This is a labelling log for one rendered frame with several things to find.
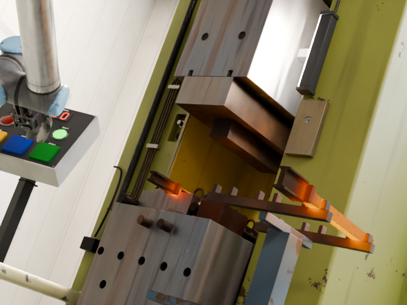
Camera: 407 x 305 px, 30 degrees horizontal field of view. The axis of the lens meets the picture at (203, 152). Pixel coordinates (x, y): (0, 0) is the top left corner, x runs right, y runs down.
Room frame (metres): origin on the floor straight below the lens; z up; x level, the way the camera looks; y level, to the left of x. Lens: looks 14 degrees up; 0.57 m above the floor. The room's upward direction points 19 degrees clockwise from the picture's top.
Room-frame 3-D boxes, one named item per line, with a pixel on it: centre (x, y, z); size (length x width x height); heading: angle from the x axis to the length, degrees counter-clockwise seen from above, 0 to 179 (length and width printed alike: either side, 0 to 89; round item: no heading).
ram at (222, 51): (2.30, -0.11, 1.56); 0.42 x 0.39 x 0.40; 137
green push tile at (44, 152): (2.36, 0.47, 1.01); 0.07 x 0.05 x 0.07; 72
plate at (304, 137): (2.06, -0.26, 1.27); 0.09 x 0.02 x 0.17; 47
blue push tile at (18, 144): (2.39, 0.57, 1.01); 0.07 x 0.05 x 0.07; 72
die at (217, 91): (2.33, -0.08, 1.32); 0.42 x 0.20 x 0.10; 137
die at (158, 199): (2.33, -0.08, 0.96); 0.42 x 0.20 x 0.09; 137
